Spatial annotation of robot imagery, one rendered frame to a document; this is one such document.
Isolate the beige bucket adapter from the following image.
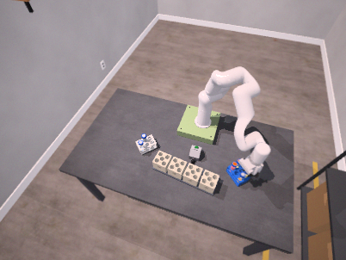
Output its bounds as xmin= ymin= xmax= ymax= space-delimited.
xmin=152 ymin=151 xmax=172 ymax=173
xmin=168 ymin=157 xmax=187 ymax=180
xmin=199 ymin=170 xmax=219 ymax=194
xmin=182 ymin=163 xmax=203 ymax=187

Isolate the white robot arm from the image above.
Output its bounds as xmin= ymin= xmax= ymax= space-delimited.
xmin=195 ymin=67 xmax=270 ymax=175

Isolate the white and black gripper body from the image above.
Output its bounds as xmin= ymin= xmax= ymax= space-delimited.
xmin=252 ymin=165 xmax=262 ymax=175

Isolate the blue-capped tube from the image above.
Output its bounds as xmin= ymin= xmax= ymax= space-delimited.
xmin=237 ymin=172 xmax=245 ymax=181

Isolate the white tube rack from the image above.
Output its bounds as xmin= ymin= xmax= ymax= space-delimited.
xmin=136 ymin=135 xmax=158 ymax=155

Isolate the blue tube cap with white dot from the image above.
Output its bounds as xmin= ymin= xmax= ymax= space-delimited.
xmin=141 ymin=133 xmax=147 ymax=142

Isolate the blue tube rack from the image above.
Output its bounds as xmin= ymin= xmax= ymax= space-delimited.
xmin=226 ymin=165 xmax=250 ymax=186

